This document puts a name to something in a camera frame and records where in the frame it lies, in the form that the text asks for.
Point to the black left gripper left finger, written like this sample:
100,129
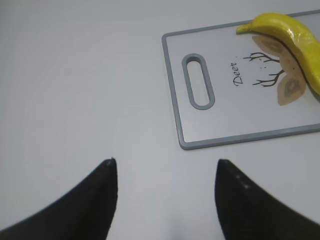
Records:
85,212

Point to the yellow plastic banana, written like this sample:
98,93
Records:
300,41

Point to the white grey-rimmed cutting board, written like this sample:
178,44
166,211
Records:
228,88

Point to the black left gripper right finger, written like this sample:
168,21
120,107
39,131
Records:
247,212

